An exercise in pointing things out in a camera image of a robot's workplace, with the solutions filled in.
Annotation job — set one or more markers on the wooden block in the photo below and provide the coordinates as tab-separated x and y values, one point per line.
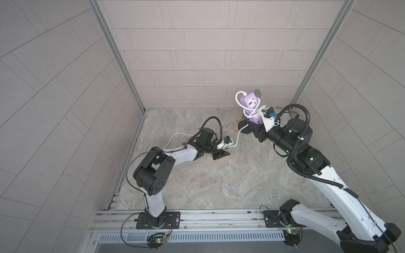
239	118

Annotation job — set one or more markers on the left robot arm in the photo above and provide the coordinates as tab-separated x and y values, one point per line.
152	173

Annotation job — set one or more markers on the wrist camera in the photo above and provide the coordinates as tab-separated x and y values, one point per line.
268	112
227	140

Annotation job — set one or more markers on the left circuit board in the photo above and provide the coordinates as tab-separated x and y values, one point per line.
156	240

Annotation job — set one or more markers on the purple power strip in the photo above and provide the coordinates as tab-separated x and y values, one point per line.
250	105

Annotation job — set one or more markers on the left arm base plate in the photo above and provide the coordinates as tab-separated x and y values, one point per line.
168	219

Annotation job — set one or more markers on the glitter microphone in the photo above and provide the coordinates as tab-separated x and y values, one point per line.
257	93

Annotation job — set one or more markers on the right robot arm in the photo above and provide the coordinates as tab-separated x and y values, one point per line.
360	231

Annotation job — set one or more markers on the circuit board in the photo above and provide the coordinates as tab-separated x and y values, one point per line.
292	237
156	240

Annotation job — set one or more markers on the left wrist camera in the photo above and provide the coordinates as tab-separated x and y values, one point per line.
227	140

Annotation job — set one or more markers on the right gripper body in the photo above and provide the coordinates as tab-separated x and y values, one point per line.
266	127

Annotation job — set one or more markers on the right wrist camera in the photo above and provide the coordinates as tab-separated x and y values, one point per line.
268	112

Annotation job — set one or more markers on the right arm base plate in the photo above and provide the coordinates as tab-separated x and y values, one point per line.
272	219

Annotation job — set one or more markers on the right circuit board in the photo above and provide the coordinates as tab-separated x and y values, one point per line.
292	237

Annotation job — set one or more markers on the aluminium mounting rail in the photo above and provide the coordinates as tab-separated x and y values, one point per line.
190	220

